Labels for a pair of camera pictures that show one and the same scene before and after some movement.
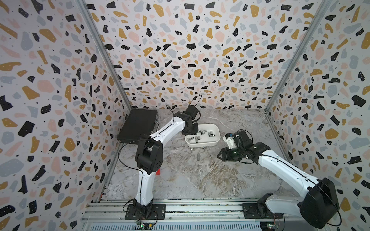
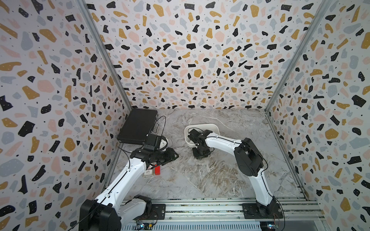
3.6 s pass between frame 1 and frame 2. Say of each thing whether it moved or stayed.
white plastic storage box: stayed
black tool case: stayed
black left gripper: moved
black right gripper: moved
